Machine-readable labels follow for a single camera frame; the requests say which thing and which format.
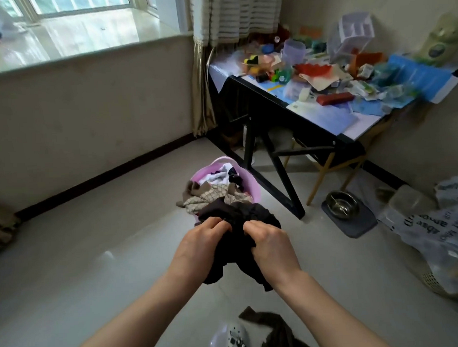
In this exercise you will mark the pink plastic laundry tub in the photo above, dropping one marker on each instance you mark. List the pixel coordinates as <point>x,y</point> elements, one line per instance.
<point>248,178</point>

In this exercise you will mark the beige curtain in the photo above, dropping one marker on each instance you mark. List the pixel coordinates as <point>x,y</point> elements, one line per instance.
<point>204,97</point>

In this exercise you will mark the printed plastic bag pile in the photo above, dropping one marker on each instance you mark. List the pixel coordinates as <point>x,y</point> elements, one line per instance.
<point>433,224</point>

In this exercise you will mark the beige plaid garment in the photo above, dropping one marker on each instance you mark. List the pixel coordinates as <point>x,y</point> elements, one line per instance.
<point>207,196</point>

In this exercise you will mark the dark brown baseboard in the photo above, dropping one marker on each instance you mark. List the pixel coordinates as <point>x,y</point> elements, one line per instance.
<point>101,176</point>

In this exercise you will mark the white and navy garment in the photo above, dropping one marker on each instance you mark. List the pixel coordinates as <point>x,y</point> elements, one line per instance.
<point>223,169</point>

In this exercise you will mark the white window sill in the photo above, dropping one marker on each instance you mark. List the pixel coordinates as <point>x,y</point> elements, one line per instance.
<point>78,34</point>

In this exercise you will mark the cream perforated basket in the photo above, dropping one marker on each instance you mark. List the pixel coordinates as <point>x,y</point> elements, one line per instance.
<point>431,280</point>

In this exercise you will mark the blue white table cover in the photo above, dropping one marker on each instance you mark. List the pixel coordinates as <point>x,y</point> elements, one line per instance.
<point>324,117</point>

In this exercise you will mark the black metal table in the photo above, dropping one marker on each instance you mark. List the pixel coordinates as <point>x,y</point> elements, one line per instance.
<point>289,192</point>

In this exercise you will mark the steel pet bowl on mat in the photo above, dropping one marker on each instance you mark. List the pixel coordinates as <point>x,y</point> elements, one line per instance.
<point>358,227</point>

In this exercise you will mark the white right clog shoe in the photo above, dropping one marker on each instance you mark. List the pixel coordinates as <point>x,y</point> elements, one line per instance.
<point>231,338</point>

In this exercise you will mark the dark brown garment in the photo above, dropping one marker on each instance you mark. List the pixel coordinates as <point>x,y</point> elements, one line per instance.
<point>279,334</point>

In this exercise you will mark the person's right hand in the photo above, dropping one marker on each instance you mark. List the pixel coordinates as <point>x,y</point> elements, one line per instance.
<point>273,252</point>

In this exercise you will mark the white window frame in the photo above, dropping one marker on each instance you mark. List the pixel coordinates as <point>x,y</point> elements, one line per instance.
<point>167,12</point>

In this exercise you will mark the person's left forearm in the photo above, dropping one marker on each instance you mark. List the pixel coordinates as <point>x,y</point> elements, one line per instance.
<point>137,324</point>

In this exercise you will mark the person's left hand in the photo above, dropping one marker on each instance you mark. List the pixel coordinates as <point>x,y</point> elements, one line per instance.
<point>198,251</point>

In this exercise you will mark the black garment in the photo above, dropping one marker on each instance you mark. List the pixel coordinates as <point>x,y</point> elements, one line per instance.
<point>235,250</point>

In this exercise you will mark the wooden stool leg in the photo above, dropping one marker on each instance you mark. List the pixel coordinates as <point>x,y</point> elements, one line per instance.
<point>319,179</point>

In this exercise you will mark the person's right forearm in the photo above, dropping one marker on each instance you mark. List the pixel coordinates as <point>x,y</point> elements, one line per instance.
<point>324,318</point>

